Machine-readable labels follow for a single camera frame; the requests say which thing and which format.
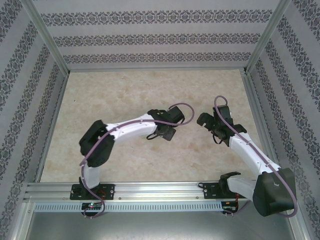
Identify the slotted grey cable duct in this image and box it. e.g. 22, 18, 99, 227
33, 201, 223, 212

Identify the aluminium mounting rail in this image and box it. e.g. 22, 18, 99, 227
23, 181, 297, 201

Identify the aluminium side rail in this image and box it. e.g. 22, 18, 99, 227
241, 71, 283, 181
34, 72, 70, 182

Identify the left small circuit board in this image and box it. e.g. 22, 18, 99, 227
82, 202, 102, 210

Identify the left aluminium frame post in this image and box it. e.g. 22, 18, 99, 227
21, 0, 71, 75

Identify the aluminium frame post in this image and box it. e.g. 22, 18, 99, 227
21, 0, 71, 75
243, 0, 292, 75

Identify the right aluminium side rail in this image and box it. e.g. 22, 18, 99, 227
241, 71, 283, 181

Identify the sheet metal panel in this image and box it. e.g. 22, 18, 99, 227
22, 211, 305, 240

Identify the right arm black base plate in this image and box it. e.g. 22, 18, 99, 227
202, 182, 250, 200

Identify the small circuit board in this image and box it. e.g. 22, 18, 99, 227
223, 201, 240, 213
82, 202, 102, 210

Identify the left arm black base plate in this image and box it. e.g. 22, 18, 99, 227
69, 183, 116, 201

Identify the right aluminium frame post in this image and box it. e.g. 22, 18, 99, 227
243, 0, 292, 75

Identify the left aluminium side rail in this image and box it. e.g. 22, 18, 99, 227
34, 72, 70, 182

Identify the right small circuit board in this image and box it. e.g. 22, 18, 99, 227
223, 201, 240, 213

